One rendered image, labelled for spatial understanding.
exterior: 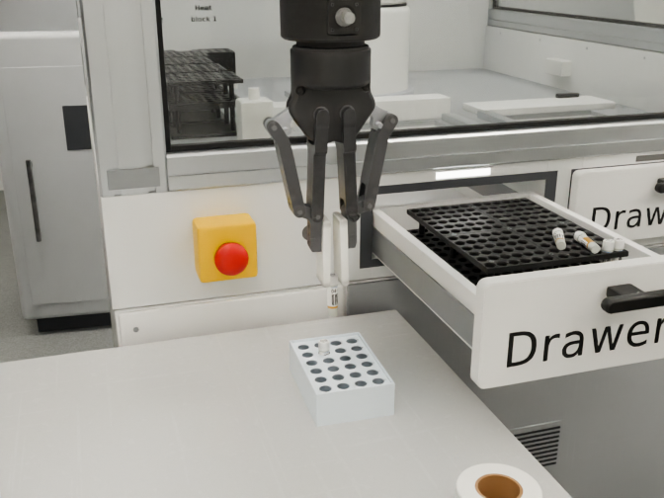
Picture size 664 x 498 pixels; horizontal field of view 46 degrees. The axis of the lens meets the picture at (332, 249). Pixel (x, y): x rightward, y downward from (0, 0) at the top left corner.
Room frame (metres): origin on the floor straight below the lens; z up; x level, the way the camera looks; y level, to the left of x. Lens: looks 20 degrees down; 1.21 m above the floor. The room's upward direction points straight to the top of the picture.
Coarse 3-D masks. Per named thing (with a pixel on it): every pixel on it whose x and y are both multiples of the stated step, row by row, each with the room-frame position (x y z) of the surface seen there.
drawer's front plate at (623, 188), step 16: (576, 176) 1.07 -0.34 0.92; (592, 176) 1.07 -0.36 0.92; (608, 176) 1.08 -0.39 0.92; (624, 176) 1.08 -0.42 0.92; (640, 176) 1.09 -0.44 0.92; (656, 176) 1.10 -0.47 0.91; (576, 192) 1.06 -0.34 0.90; (592, 192) 1.07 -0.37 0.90; (608, 192) 1.08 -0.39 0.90; (624, 192) 1.09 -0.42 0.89; (640, 192) 1.09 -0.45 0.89; (656, 192) 1.10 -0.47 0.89; (576, 208) 1.06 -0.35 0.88; (592, 208) 1.07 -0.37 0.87; (624, 208) 1.09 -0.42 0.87; (640, 208) 1.09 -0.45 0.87; (624, 224) 1.09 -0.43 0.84; (640, 224) 1.10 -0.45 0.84; (656, 224) 1.10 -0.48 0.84
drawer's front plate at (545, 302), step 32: (480, 288) 0.67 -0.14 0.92; (512, 288) 0.67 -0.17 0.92; (544, 288) 0.68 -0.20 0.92; (576, 288) 0.69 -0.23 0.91; (640, 288) 0.71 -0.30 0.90; (480, 320) 0.67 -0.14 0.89; (512, 320) 0.67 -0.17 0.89; (544, 320) 0.68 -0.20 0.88; (576, 320) 0.69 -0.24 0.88; (608, 320) 0.70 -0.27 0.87; (640, 320) 0.72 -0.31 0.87; (480, 352) 0.66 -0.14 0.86; (608, 352) 0.70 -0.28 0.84; (640, 352) 0.72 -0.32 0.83; (480, 384) 0.66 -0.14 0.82
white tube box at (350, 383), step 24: (336, 336) 0.82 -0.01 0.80; (360, 336) 0.82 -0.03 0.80; (312, 360) 0.77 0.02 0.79; (336, 360) 0.77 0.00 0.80; (360, 360) 0.77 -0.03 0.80; (312, 384) 0.71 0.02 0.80; (336, 384) 0.71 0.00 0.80; (360, 384) 0.72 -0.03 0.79; (384, 384) 0.71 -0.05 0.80; (312, 408) 0.70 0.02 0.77; (336, 408) 0.69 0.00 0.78; (360, 408) 0.70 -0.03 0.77; (384, 408) 0.71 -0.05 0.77
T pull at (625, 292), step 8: (608, 288) 0.70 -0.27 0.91; (616, 288) 0.69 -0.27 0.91; (624, 288) 0.69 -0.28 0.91; (632, 288) 0.69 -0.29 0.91; (608, 296) 0.70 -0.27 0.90; (616, 296) 0.67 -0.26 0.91; (624, 296) 0.67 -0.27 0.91; (632, 296) 0.67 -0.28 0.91; (640, 296) 0.67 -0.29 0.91; (648, 296) 0.67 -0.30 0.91; (656, 296) 0.68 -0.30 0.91; (608, 304) 0.66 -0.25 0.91; (616, 304) 0.66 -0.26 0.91; (624, 304) 0.67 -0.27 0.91; (632, 304) 0.67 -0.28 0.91; (640, 304) 0.67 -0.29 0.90; (648, 304) 0.67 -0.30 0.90; (656, 304) 0.68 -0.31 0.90; (608, 312) 0.66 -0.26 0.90; (616, 312) 0.66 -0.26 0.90
